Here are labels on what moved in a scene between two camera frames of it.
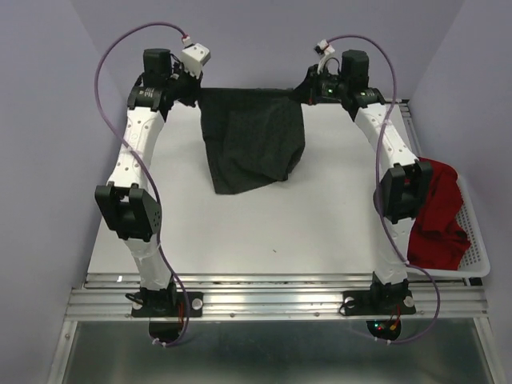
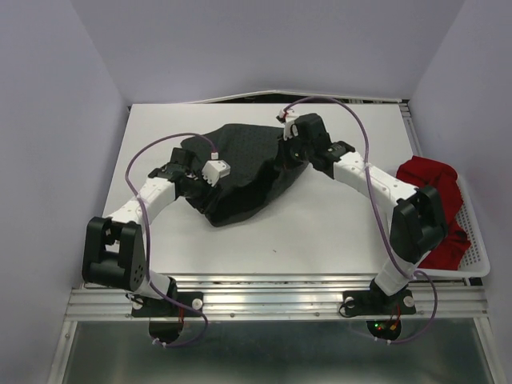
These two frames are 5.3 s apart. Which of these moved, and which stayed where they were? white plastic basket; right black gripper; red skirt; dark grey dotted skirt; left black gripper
Moved: dark grey dotted skirt; left black gripper; right black gripper
Stayed: red skirt; white plastic basket
